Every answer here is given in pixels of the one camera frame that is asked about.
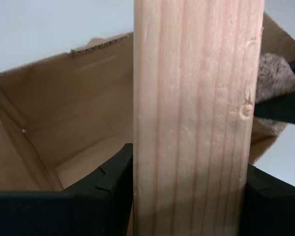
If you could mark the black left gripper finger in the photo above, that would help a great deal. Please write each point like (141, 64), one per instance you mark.
(51, 214)
(275, 211)

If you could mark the speckled pinkish rock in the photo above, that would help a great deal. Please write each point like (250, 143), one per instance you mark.
(275, 76)

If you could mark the light wooden block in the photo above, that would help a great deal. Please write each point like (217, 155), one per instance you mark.
(196, 123)

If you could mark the brown cardboard box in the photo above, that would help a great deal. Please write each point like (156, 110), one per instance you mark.
(71, 110)

